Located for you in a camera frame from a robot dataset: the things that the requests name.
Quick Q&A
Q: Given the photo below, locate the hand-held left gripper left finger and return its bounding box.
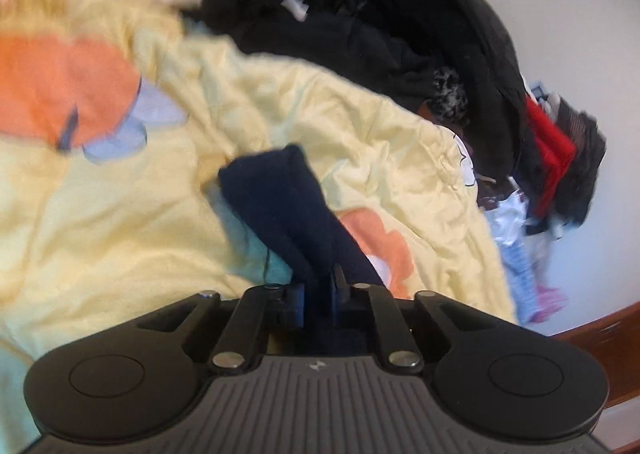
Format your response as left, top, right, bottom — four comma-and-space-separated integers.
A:
134, 282, 307, 375

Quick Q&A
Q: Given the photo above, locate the wooden bed frame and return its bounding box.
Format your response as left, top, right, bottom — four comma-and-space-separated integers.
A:
552, 301, 640, 410

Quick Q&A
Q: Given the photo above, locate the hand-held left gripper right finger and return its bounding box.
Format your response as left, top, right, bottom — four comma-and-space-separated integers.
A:
327, 264, 501, 375

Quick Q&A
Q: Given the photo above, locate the black coat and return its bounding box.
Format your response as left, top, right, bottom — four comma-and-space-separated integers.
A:
200, 0, 526, 175

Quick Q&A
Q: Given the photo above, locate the brown striped garment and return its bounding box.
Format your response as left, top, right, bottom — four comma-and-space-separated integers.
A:
550, 98, 608, 231

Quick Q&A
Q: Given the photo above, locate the red garment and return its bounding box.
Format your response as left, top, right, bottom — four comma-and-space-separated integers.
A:
522, 98, 576, 215

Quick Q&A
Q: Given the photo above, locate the white crumpled cloth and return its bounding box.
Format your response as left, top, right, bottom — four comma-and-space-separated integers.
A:
484, 193, 532, 247

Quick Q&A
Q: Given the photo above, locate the pink cloth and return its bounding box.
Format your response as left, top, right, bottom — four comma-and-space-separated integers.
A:
531, 286, 571, 325

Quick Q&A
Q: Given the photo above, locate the light blue knit cloth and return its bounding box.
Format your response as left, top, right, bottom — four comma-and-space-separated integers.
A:
499, 234, 542, 325

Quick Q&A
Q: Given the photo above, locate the yellow printed blanket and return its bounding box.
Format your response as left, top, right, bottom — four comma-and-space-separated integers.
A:
0, 0, 518, 454

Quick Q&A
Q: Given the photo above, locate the navy sock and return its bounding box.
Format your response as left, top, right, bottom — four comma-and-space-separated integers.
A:
217, 144, 396, 357

